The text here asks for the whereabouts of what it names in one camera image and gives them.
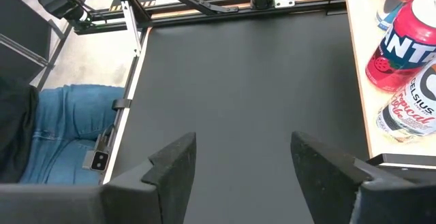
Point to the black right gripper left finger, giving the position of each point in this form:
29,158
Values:
119,200

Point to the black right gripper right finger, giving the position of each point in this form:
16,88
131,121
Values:
357,196

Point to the silver Celsius Tropical Vibe can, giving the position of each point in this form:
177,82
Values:
412,111

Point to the red Fanta soda can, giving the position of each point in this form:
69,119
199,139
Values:
405,47

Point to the black background robot arm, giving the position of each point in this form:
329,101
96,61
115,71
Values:
61,2

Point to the person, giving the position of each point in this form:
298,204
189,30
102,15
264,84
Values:
68,125

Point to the black metal stand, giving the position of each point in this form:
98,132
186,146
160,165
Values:
20,40

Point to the black orange-striped floor mat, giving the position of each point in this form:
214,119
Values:
133,5

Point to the small grey camera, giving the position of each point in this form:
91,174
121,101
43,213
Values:
98,159

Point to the wooden shelf black frame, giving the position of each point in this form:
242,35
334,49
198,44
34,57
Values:
362,47

